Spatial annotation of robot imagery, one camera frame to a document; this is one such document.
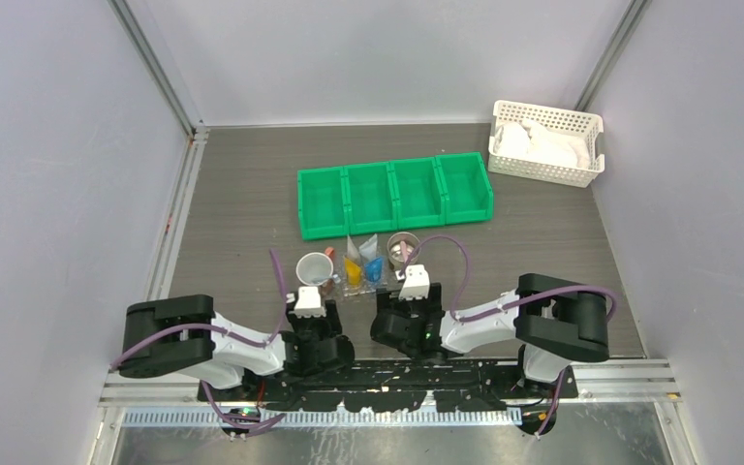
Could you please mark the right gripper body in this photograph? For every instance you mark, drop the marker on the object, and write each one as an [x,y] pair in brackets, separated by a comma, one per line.
[409,308]

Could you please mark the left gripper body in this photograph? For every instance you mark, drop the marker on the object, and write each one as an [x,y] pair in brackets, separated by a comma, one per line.
[315,327]

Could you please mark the blue toothpaste tube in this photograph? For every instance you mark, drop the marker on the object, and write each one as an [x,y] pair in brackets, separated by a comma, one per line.
[374,270]

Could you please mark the clear acrylic toothbrush holder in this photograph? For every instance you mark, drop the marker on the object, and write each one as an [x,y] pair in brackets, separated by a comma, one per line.
[365,288]

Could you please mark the brown steel cup with handle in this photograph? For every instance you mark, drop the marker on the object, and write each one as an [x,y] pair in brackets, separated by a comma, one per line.
[316,269]

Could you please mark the yellow toothpaste tube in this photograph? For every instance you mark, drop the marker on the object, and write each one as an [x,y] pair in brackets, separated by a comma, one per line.
[354,273]

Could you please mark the clear oval acrylic tray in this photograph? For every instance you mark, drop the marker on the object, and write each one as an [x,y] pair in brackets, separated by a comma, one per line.
[335,276]

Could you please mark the pink toothbrush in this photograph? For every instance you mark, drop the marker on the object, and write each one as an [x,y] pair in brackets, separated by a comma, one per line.
[404,252]

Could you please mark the white toothpaste tube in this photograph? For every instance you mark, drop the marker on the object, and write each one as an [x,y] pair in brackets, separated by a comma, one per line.
[369,249]
[351,247]

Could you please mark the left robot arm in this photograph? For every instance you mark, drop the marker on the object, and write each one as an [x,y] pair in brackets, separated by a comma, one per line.
[185,335]

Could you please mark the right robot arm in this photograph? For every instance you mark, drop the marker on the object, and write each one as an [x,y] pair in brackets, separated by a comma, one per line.
[556,321]

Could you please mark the white cloth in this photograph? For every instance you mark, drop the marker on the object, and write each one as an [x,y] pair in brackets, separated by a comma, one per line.
[529,140]

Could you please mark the white perforated plastic basket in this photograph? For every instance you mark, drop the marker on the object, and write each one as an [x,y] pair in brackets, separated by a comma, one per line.
[587,126]

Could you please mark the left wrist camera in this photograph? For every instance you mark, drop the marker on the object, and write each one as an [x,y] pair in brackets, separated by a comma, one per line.
[308,303]

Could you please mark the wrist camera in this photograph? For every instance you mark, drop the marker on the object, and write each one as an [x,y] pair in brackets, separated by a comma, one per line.
[308,303]
[416,283]

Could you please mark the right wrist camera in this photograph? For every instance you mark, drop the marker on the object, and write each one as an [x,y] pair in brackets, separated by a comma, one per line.
[416,283]

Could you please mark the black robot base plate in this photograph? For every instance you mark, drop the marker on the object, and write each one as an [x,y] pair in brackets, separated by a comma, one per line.
[391,386]

